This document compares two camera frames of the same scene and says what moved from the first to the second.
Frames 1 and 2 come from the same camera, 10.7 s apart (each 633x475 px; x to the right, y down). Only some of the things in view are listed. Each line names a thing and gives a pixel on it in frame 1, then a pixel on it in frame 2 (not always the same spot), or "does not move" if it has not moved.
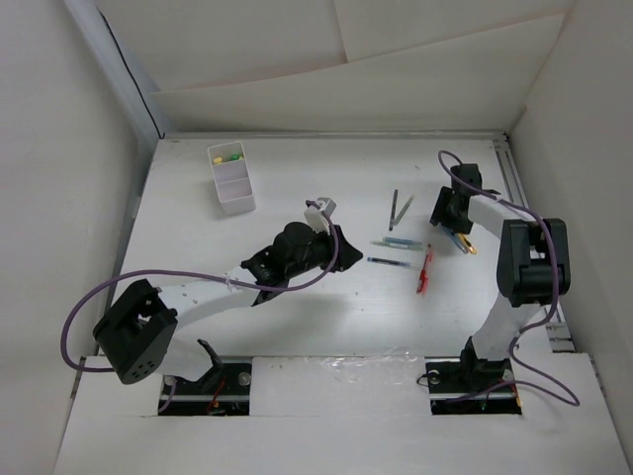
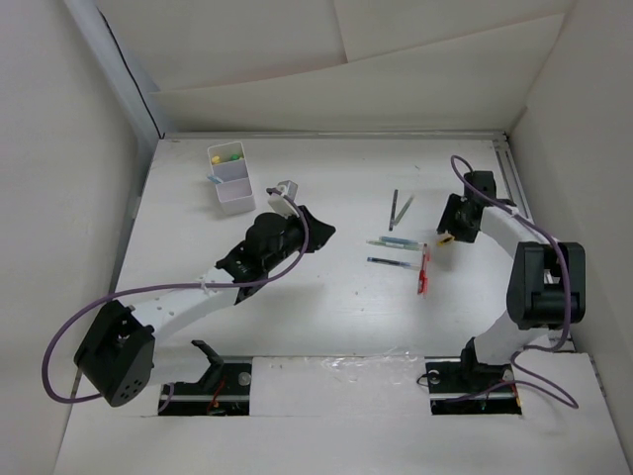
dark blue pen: [392, 261] does not move
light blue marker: [394, 239] does not move
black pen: [394, 210] does not move
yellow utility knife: [468, 242] -> [446, 239]
